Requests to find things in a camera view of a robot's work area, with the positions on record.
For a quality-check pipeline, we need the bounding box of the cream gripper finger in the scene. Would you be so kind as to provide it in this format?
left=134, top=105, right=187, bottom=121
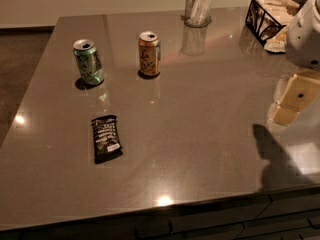
left=278, top=73, right=320, bottom=112
left=270, top=105, right=300, bottom=126

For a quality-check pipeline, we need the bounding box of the orange soda can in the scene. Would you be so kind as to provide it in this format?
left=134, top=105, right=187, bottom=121
left=138, top=31, right=161, bottom=78

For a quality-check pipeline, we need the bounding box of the green soda can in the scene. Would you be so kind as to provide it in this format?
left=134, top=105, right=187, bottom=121
left=73, top=39, right=104, bottom=86

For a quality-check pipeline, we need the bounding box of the clear cup with utensils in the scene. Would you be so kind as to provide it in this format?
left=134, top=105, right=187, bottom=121
left=184, top=0, right=211, bottom=28

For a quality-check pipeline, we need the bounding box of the black snack packet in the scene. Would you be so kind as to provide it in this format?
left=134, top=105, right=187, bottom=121
left=91, top=115, right=122, bottom=164

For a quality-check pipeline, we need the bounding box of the black wire basket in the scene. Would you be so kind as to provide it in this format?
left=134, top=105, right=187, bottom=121
left=246, top=0, right=300, bottom=54

